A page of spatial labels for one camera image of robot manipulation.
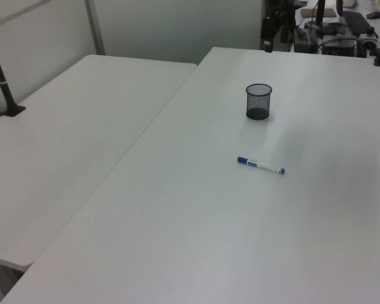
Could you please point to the black camera pole with flat base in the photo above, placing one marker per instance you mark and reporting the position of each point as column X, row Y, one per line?
column 1, row 80

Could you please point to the white marker with blue cap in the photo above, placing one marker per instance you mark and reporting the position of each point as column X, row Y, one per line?
column 261, row 165

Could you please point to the dark computer mouse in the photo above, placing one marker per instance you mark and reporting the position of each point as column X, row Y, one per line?
column 373, row 15

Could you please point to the brown desk pad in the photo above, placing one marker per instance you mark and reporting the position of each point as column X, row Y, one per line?
column 310, row 12

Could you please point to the black monitor stand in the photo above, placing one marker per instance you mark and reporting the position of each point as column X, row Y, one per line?
column 320, row 19

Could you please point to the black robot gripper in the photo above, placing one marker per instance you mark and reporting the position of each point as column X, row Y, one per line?
column 280, row 9

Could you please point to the grey equipment box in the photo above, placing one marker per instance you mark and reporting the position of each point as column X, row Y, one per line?
column 305, row 42

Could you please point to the black controller box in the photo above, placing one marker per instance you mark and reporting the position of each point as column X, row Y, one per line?
column 339, row 47

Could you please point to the white emergency stop button box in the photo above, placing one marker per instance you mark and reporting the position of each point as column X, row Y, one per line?
column 367, row 42

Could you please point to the black mesh pen cup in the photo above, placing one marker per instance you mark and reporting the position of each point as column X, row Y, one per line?
column 258, row 104

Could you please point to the black computer keyboard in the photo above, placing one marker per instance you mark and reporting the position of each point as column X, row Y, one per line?
column 356, row 22

